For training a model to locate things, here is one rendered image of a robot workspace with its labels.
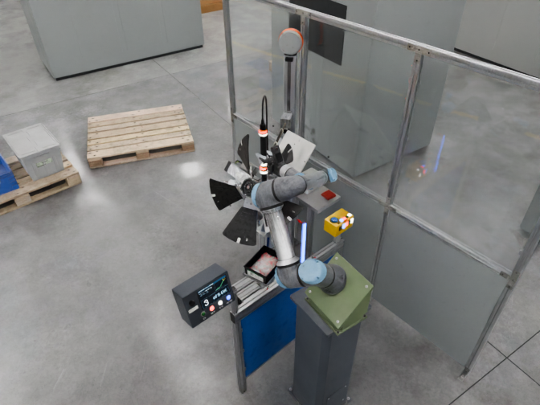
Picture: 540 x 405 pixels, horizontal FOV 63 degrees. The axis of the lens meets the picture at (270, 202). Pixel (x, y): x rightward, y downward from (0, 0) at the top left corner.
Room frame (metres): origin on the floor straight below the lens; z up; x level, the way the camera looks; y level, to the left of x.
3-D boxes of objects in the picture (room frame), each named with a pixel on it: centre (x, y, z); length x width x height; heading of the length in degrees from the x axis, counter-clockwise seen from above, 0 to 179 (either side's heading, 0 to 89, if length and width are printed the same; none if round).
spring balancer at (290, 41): (2.82, -0.15, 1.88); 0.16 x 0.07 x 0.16; 75
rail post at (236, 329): (1.51, 0.20, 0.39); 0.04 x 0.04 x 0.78; 40
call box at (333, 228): (2.04, -0.43, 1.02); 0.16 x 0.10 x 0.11; 130
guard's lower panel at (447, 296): (2.59, -0.52, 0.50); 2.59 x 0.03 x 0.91; 40
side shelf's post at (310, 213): (2.57, -0.31, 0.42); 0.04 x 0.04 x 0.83; 40
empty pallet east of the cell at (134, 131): (4.80, 1.61, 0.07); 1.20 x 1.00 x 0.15; 107
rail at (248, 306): (1.79, -0.12, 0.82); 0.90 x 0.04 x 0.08; 130
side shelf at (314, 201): (2.57, -0.31, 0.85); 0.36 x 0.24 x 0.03; 40
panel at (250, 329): (1.79, -0.12, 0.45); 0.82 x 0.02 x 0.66; 130
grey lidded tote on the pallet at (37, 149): (4.03, 2.50, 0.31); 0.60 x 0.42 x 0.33; 40
